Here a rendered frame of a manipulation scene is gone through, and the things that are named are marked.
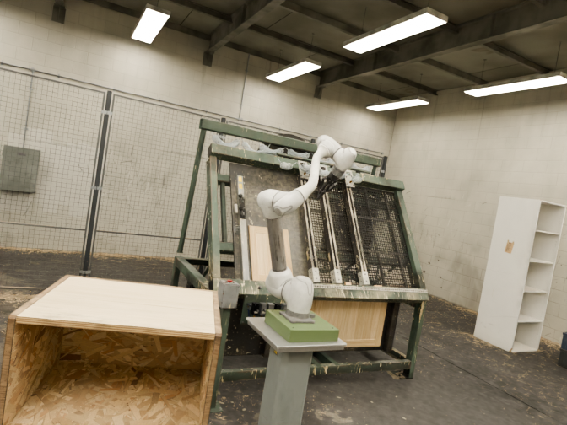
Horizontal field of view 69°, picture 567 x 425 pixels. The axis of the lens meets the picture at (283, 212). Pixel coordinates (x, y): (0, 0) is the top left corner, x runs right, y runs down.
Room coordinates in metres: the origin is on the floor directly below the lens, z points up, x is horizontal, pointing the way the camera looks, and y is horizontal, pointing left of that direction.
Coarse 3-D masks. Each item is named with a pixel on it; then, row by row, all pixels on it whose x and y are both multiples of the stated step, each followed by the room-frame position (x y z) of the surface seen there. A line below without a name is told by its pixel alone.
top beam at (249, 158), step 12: (216, 144) 3.64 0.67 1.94; (216, 156) 3.64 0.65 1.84; (228, 156) 3.66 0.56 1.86; (240, 156) 3.70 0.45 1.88; (252, 156) 3.77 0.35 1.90; (264, 156) 3.83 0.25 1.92; (276, 156) 3.90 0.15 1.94; (264, 168) 3.89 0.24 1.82; (276, 168) 3.91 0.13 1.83; (372, 180) 4.38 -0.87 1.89; (384, 180) 4.47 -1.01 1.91; (396, 180) 4.56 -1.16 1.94
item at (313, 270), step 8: (296, 176) 4.02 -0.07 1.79; (304, 176) 3.94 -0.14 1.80; (304, 184) 3.95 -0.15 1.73; (304, 208) 3.80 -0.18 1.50; (304, 216) 3.78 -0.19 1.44; (304, 224) 3.76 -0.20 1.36; (304, 232) 3.74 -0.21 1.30; (312, 232) 3.72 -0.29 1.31; (312, 240) 3.67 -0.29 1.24; (312, 248) 3.65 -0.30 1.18; (312, 256) 3.59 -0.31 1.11; (312, 264) 3.55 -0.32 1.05; (312, 272) 3.52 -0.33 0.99; (312, 280) 3.50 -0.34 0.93
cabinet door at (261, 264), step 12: (252, 228) 3.50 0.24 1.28; (264, 228) 3.56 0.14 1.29; (252, 240) 3.44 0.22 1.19; (264, 240) 3.50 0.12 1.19; (288, 240) 3.61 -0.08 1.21; (252, 252) 3.39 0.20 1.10; (264, 252) 3.45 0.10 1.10; (288, 252) 3.55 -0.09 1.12; (252, 264) 3.34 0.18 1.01; (264, 264) 3.39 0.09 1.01; (288, 264) 3.50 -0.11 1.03; (252, 276) 3.29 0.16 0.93; (264, 276) 3.34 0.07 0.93
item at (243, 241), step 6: (240, 192) 3.59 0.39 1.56; (240, 222) 3.45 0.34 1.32; (240, 228) 3.42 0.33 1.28; (240, 234) 3.39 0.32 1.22; (240, 240) 3.38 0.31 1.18; (246, 240) 3.39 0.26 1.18; (240, 246) 3.36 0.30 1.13; (246, 246) 3.37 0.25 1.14; (240, 252) 3.34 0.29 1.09; (246, 252) 3.34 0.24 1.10; (240, 258) 3.32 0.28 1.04; (246, 258) 3.32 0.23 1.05; (240, 264) 3.31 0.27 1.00; (246, 264) 3.29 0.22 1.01; (246, 270) 3.26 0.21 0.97; (246, 276) 3.24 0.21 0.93
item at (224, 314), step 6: (222, 312) 2.91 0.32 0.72; (228, 312) 2.92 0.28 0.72; (222, 318) 2.90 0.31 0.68; (228, 318) 2.92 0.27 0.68; (222, 324) 2.91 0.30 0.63; (228, 324) 2.93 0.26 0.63; (222, 330) 2.91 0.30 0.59; (222, 336) 2.91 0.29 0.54; (222, 342) 2.92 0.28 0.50; (222, 348) 2.92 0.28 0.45; (222, 354) 2.92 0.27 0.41; (222, 360) 2.93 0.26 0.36; (216, 372) 2.91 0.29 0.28; (216, 378) 2.92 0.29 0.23; (216, 384) 2.92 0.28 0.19; (216, 390) 2.92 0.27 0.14; (216, 396) 2.93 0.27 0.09
